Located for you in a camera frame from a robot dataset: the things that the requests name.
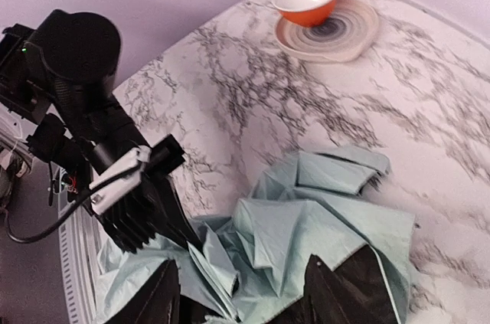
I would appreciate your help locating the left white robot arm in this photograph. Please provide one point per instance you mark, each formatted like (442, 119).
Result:
(60, 76)

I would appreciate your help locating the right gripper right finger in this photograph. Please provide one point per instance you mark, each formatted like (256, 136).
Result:
(355, 292)

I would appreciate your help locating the mint green folding umbrella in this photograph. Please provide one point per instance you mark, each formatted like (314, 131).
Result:
(252, 263)

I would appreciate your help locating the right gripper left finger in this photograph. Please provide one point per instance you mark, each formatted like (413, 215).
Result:
(157, 301)

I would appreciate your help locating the grey ringed plate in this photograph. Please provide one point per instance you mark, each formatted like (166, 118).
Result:
(343, 37)

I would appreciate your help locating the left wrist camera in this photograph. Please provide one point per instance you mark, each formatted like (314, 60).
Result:
(119, 179)

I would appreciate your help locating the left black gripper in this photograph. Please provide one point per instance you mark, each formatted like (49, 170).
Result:
(153, 207)

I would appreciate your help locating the front aluminium rail base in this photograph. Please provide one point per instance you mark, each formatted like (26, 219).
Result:
(79, 239)

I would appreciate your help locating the orange white bowl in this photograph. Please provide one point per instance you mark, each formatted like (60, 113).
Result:
(305, 13)

